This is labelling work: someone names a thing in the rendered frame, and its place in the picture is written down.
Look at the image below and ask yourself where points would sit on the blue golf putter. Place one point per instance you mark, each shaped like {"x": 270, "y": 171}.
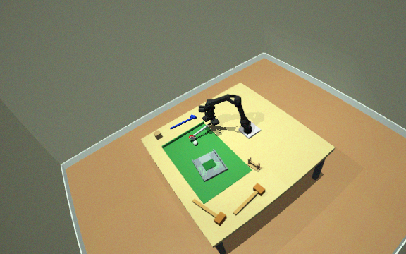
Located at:
{"x": 191, "y": 117}

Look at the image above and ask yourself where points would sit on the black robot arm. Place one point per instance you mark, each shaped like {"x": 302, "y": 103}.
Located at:
{"x": 209, "y": 107}

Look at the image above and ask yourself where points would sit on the small brown cube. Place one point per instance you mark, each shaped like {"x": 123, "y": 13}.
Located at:
{"x": 157, "y": 135}

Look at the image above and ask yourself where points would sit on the wooden mallet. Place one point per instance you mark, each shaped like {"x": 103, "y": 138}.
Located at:
{"x": 258, "y": 189}
{"x": 219, "y": 218}

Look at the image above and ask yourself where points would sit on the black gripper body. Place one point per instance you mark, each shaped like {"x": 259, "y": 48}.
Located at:
{"x": 214, "y": 121}

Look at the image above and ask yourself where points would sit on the green flat mat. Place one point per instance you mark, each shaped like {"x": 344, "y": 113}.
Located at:
{"x": 182, "y": 151}

